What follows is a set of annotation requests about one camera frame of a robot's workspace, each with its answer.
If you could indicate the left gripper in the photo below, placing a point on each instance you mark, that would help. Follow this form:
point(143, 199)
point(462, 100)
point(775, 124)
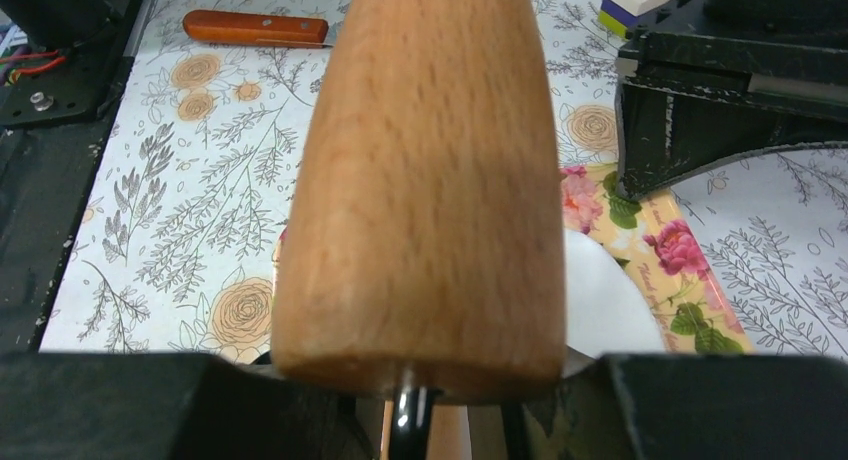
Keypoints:
point(710, 82)

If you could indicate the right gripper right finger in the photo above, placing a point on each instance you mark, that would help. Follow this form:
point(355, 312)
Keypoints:
point(676, 406)

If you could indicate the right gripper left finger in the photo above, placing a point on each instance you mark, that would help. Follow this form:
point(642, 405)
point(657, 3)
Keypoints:
point(166, 406)

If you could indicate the floral cutting board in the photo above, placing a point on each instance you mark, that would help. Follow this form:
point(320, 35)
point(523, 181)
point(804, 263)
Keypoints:
point(649, 258)

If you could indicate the wooden double-ended roller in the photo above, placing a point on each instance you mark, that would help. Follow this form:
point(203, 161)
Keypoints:
point(458, 84)

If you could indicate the metal scraper red handle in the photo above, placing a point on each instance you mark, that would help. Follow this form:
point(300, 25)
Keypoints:
point(256, 30)

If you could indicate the white dough ball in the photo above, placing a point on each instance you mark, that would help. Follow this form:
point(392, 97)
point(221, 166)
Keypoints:
point(605, 310)

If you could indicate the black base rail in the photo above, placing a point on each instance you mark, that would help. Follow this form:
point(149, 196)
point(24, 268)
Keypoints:
point(55, 121)

